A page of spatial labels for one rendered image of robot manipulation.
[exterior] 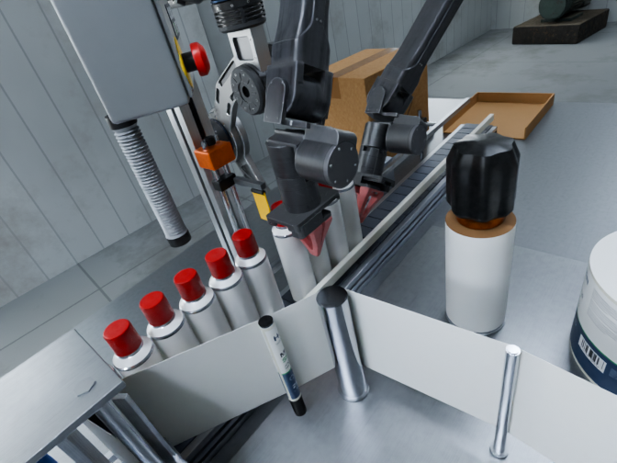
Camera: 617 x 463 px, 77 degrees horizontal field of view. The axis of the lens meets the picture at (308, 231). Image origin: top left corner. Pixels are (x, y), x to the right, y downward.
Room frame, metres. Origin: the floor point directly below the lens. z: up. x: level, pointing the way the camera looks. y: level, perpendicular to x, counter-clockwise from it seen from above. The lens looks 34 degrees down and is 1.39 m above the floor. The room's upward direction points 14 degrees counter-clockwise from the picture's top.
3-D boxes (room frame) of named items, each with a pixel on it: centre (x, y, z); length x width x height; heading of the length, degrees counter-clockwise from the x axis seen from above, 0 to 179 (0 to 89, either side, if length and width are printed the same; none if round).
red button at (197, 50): (0.52, 0.08, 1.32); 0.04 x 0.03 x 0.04; 7
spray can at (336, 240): (0.62, -0.04, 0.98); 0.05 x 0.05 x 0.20
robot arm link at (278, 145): (0.50, -0.01, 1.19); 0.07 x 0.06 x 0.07; 37
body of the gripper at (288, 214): (0.50, 0.00, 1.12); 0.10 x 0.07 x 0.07; 131
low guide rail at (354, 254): (0.74, -0.23, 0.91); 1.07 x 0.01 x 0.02; 132
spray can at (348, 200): (0.66, -0.08, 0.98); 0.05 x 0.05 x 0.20
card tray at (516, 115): (1.23, -0.73, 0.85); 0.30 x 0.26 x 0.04; 132
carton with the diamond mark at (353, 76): (1.23, -0.29, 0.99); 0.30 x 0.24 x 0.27; 126
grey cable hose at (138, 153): (0.54, 0.20, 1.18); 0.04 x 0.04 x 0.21
